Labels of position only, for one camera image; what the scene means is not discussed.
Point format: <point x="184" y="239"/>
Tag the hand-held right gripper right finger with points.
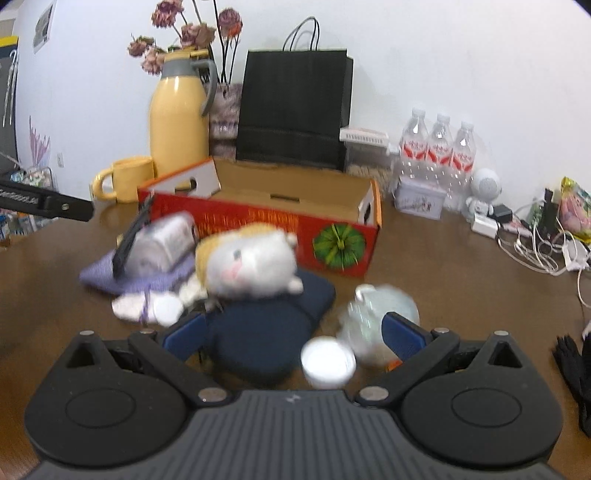
<point x="401" y="339"/>

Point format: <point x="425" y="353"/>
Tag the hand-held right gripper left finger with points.
<point x="184" y="334"/>

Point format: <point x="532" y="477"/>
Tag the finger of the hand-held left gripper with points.
<point x="55" y="203"/>

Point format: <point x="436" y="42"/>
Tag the clear plastic bottle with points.
<point x="367" y="316"/>

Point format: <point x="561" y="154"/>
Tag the white fluffy cloth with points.
<point x="138" y="307"/>

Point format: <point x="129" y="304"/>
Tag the navy blue pouch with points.
<point x="258" y="337"/>

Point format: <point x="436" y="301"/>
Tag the black comb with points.
<point x="127" y="249"/>

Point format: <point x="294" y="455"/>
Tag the purple cloth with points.
<point x="99" y="277"/>

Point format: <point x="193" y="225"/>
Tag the white and tan plush toy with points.
<point x="249" y="263"/>

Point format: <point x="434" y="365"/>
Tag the clear plastic mask pack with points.
<point x="168" y="237"/>

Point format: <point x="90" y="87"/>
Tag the red cardboard box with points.
<point x="277" y="221"/>

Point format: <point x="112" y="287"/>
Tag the yellow mug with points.
<point x="131" y="177"/>

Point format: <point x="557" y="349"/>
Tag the floral tin box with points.
<point x="418" y="198"/>

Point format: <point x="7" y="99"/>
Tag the yellow thermos jug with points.
<point x="178" y="124"/>

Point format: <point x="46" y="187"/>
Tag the black power adapter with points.
<point x="502" y="213"/>

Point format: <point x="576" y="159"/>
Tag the white robot speaker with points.
<point x="485" y="187"/>

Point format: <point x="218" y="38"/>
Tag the black glove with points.
<point x="575" y="369"/>

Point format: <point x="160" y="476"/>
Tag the clear seed container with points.
<point x="369" y="159"/>

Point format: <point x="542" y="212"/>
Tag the pink textured vase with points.
<point x="226" y="120"/>

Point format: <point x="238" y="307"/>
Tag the small green bottle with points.
<point x="548" y="210"/>

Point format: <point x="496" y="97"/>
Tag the white flat box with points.
<point x="364" y="136"/>

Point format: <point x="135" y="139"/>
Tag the dried rose bouquet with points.
<point x="184" y="32"/>

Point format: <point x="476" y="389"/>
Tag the pink and yellow snack packet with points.
<point x="577" y="207"/>

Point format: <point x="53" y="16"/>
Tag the black paper bag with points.
<point x="291" y="101"/>

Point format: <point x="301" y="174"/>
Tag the wall poster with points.
<point x="44" y="27"/>

